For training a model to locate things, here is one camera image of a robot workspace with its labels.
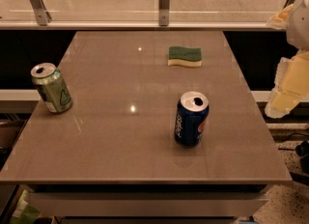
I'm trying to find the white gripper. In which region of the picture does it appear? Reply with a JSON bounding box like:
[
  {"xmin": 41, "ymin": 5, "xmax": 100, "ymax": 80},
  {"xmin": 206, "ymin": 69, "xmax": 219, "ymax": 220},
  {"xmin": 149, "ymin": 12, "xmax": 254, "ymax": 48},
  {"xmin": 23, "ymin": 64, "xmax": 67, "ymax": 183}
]
[{"xmin": 265, "ymin": 0, "xmax": 309, "ymax": 119}]

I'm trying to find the green bag under table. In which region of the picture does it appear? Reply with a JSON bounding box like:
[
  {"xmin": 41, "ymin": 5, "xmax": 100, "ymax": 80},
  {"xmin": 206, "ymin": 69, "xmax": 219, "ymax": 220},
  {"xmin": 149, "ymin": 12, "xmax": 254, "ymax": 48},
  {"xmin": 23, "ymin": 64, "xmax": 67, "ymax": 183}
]
[{"xmin": 9, "ymin": 190, "xmax": 41, "ymax": 224}]

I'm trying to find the left metal rail bracket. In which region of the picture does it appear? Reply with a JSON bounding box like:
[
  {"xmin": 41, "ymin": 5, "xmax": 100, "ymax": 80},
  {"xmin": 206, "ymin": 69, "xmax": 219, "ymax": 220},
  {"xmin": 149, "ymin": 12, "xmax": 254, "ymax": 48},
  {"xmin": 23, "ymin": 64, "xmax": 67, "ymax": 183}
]
[{"xmin": 29, "ymin": 0, "xmax": 51, "ymax": 26}]

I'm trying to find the blue Pepsi can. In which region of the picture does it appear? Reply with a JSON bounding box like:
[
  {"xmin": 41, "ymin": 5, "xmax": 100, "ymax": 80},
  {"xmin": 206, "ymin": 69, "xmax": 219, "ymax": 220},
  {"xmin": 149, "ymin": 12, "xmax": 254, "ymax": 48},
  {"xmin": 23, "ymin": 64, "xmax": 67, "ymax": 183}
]
[{"xmin": 174, "ymin": 91, "xmax": 210, "ymax": 147}]

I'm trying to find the black cable on floor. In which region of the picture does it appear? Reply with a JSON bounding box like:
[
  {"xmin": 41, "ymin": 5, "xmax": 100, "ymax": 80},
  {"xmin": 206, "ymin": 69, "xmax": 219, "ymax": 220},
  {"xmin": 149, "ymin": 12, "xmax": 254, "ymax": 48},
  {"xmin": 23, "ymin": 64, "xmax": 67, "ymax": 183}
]
[{"xmin": 277, "ymin": 132, "xmax": 309, "ymax": 175}]

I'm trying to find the green and yellow sponge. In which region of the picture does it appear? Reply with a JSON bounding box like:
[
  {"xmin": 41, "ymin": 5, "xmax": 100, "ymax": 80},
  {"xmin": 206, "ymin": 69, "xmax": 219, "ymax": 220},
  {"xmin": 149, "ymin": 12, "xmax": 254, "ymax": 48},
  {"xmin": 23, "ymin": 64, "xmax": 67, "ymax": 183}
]
[{"xmin": 168, "ymin": 46, "xmax": 202, "ymax": 68}]

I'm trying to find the middle metal rail bracket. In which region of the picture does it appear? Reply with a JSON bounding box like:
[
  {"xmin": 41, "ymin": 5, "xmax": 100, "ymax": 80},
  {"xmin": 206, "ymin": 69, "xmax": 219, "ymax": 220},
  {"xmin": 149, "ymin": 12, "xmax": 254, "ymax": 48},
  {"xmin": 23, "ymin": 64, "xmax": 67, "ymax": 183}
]
[{"xmin": 158, "ymin": 0, "xmax": 170, "ymax": 26}]

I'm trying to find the green soda can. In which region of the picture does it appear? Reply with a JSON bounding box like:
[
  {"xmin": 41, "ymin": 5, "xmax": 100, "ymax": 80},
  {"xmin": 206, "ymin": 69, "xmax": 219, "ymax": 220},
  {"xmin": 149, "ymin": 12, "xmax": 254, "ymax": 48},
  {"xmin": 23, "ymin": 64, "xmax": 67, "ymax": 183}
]
[{"xmin": 31, "ymin": 63, "xmax": 72, "ymax": 113}]

